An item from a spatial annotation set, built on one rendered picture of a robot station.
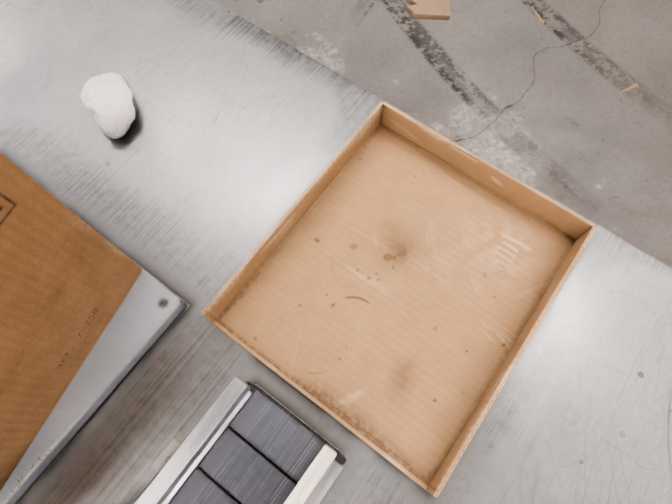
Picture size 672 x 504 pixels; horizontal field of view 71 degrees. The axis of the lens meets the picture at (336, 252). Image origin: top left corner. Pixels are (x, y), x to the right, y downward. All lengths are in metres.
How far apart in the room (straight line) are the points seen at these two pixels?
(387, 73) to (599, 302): 1.32
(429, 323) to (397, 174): 0.17
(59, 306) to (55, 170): 0.24
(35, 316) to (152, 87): 0.34
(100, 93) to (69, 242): 0.26
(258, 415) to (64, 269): 0.19
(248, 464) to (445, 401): 0.19
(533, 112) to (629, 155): 0.32
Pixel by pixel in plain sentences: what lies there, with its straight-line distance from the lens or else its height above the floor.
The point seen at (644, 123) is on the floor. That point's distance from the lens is 1.89.
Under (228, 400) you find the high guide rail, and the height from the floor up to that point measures 0.96.
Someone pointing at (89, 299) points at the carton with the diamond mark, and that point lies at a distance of 0.47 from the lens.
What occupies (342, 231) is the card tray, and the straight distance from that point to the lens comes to 0.51.
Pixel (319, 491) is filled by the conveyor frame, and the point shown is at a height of 0.88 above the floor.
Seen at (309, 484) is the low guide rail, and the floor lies 0.91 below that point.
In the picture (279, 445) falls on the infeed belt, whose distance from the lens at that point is 0.43.
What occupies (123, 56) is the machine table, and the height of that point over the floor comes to 0.83.
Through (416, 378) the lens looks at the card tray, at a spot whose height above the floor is 0.83.
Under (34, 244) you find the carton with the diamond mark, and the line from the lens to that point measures 0.39.
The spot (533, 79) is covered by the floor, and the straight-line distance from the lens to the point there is 1.84.
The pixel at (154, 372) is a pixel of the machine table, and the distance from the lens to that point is 0.51.
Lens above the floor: 1.30
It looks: 69 degrees down
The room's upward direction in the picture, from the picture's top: 2 degrees counter-clockwise
